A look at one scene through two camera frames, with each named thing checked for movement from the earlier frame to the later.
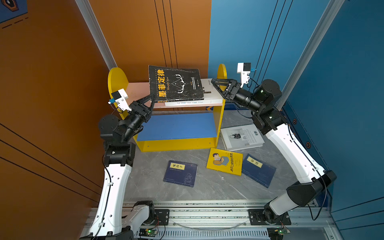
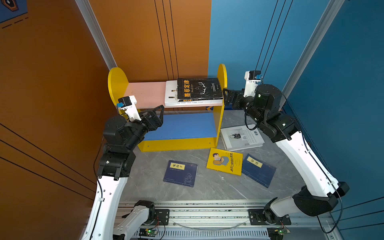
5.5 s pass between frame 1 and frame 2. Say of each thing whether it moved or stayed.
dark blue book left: stayed
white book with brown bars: moved
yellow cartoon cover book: stayed
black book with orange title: moved
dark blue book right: stayed
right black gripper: moved
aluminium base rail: stayed
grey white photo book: stayed
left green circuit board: stayed
